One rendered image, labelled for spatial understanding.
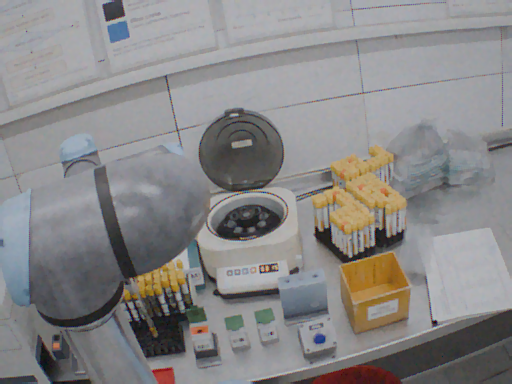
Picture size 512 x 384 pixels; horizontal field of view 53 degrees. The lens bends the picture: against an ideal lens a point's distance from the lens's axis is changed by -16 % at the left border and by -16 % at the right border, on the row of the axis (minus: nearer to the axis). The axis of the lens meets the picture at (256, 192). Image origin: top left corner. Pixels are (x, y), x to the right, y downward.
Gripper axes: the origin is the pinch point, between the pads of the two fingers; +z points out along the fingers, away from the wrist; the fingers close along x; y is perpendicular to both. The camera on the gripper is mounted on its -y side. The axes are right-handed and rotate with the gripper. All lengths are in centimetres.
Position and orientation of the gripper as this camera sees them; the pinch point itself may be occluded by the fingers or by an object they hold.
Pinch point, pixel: (134, 287)
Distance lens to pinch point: 123.0
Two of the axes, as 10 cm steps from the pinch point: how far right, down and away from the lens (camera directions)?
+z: 1.5, 8.3, 5.3
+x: 1.7, 5.1, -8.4
